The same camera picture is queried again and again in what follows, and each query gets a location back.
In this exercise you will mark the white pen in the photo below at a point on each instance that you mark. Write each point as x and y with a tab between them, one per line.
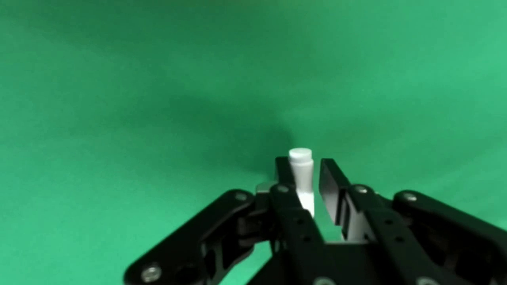
301	167

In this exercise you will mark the green table cloth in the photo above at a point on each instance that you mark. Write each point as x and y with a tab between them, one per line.
158	79

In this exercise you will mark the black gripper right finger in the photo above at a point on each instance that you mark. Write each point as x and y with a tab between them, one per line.
422	231

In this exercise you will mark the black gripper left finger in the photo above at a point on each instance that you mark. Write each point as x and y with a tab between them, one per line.
211	237

